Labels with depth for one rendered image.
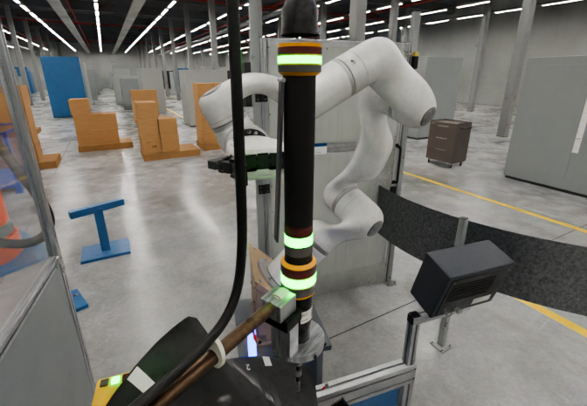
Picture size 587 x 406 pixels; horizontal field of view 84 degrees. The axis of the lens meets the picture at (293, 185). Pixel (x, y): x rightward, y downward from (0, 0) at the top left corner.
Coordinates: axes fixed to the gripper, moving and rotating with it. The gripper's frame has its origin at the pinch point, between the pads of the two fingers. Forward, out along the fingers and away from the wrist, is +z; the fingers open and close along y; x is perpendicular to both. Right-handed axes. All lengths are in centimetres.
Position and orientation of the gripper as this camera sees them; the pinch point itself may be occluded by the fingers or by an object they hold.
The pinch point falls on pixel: (272, 170)
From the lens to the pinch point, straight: 45.8
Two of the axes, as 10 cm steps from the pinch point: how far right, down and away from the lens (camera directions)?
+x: 0.0, -9.5, -3.1
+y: -9.4, 1.1, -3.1
